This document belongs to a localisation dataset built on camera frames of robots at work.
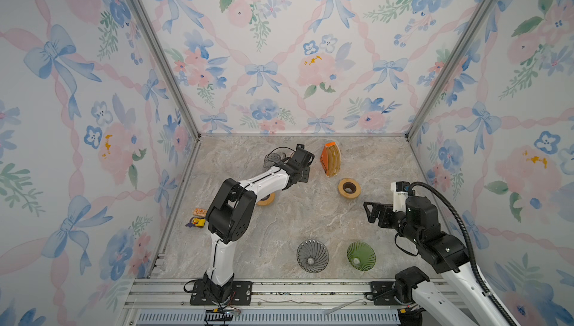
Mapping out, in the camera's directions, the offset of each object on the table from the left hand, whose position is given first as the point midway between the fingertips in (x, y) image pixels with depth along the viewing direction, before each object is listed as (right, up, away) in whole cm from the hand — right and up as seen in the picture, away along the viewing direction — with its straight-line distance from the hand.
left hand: (302, 169), depth 96 cm
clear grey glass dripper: (+3, -30, -16) cm, 34 cm away
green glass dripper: (+21, -31, -14) cm, 40 cm away
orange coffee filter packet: (+13, +4, +5) cm, 15 cm away
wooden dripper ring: (-14, -13, -1) cm, 19 cm away
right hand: (+23, -11, -21) cm, 33 cm away
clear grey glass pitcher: (-12, +5, +6) cm, 14 cm away
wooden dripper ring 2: (+21, -9, +3) cm, 23 cm away
